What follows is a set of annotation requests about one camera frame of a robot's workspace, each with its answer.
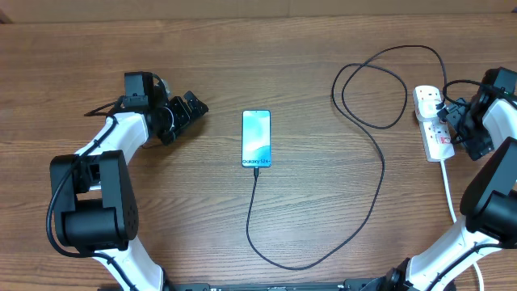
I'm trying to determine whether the blue-screen Samsung smartphone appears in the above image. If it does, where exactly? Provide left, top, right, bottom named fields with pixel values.
left=242, top=110, right=272, bottom=168

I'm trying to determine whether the black USB charging cable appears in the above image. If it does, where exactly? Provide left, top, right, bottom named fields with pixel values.
left=245, top=44, right=448, bottom=271

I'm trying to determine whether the white power strip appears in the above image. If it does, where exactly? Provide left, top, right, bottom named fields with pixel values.
left=412, top=85, right=455, bottom=162

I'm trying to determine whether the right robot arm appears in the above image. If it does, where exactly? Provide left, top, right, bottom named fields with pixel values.
left=363, top=67, right=516, bottom=290

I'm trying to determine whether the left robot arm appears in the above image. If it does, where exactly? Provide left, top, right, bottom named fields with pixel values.
left=45, top=71, right=208, bottom=290

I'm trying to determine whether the white charger plug adapter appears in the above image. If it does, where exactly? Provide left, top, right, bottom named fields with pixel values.
left=415, top=99, right=444, bottom=122

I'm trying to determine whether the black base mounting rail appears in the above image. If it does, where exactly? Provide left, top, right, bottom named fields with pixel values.
left=165, top=277, right=385, bottom=291

